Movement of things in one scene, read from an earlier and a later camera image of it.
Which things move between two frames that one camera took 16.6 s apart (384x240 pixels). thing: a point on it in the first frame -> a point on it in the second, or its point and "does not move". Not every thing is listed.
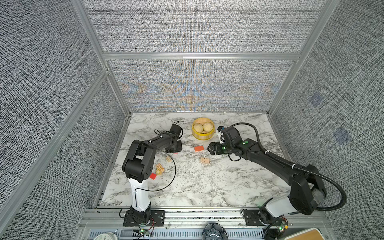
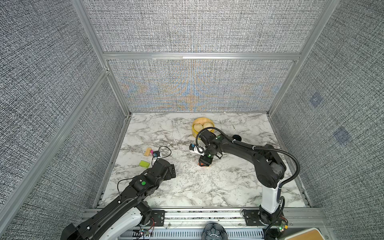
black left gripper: [179, 149] -> [169, 175]
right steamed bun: [208, 126] does not move
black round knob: [214, 231] does not move
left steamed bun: [198, 127] does not move
